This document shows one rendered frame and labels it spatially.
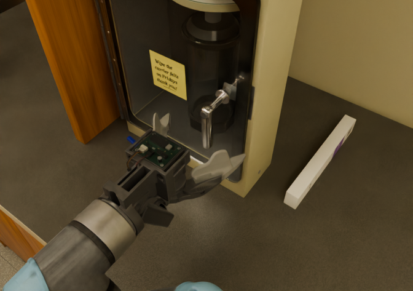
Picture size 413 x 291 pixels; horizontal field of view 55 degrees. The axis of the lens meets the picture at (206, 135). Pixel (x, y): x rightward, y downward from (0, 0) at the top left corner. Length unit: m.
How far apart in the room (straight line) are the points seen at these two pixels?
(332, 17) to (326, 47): 0.08
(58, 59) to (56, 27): 0.06
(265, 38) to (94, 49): 0.41
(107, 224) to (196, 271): 0.28
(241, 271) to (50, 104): 0.63
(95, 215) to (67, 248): 0.05
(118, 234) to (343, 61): 0.73
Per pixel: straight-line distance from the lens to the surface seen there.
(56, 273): 0.49
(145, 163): 0.53
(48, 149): 0.96
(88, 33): 0.82
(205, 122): 0.61
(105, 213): 0.51
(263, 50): 0.56
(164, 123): 0.65
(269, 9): 0.53
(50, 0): 0.75
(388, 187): 0.92
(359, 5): 0.97
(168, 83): 0.71
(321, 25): 1.03
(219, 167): 0.58
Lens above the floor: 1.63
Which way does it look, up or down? 48 degrees down
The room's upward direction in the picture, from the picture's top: straight up
